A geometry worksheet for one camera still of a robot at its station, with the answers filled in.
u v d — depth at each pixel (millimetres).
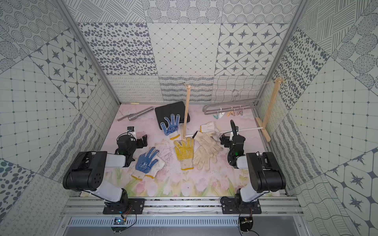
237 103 780
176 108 1110
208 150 933
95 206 749
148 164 864
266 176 452
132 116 1089
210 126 1039
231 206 735
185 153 904
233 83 1102
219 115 859
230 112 863
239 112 880
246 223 730
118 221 716
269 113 929
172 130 1041
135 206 735
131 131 822
